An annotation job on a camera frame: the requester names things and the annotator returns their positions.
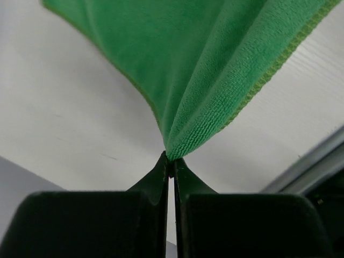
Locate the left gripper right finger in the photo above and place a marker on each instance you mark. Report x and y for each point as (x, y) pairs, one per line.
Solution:
(210, 224)

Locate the green towel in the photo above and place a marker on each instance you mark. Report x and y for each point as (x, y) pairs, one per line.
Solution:
(196, 63)

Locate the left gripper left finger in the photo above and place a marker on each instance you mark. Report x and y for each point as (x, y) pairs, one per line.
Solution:
(131, 223)

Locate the aluminium rail frame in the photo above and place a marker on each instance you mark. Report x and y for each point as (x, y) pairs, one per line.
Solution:
(322, 162)

